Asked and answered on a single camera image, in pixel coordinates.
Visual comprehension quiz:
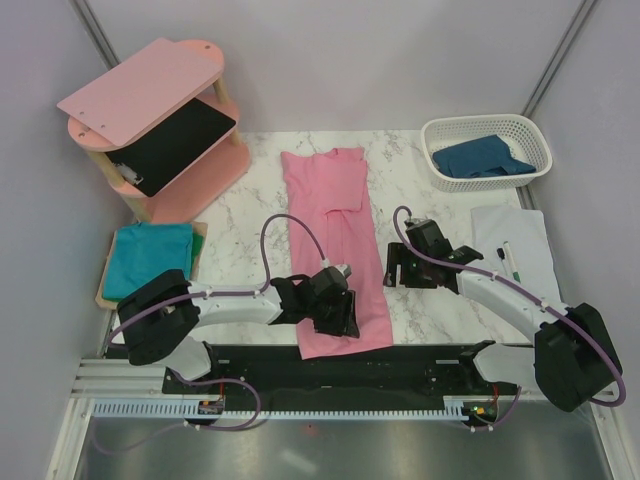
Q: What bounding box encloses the pink t-shirt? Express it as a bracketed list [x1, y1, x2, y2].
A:
[281, 147, 393, 359]

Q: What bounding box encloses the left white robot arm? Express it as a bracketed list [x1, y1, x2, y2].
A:
[117, 265, 360, 393]

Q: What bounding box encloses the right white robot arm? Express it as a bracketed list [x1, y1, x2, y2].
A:
[385, 217, 627, 412]

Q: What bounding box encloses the white green marker pen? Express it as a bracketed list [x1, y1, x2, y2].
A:
[496, 241, 521, 283]

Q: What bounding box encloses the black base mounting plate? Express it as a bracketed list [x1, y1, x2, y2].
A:
[162, 344, 518, 409]

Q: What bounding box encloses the white folded cloth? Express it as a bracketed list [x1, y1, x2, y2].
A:
[471, 206, 561, 301]

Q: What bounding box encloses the blue t-shirt in basket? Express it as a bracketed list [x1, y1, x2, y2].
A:
[432, 135, 536, 179]

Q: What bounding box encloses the green folded t-shirt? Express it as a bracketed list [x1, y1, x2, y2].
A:
[191, 232, 205, 262]

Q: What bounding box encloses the wooden tray board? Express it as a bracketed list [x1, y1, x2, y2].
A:
[95, 221, 208, 311]

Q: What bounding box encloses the white perforated plastic basket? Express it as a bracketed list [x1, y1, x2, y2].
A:
[420, 114, 553, 193]

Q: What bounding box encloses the teal folded t-shirt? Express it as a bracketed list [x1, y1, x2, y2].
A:
[102, 223, 194, 301]

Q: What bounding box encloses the black tablet on shelf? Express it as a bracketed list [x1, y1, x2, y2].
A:
[107, 99, 236, 197]

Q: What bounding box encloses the pink tiered shelf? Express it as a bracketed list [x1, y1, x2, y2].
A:
[57, 38, 250, 224]

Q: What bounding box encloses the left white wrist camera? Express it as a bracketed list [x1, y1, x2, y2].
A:
[324, 261, 352, 279]

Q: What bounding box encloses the white slotted cable duct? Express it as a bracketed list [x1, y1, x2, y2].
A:
[92, 398, 469, 421]

